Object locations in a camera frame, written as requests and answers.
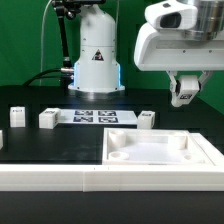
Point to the white block left edge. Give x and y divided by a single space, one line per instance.
1 139

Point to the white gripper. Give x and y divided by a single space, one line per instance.
169 51

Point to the white square tabletop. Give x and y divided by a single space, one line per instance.
151 147

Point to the white U-shaped fence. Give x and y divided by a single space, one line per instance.
87 178

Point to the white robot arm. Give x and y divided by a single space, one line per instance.
97 72

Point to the white AprilTag sheet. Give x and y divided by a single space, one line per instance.
98 117

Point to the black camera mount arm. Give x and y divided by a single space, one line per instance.
69 9

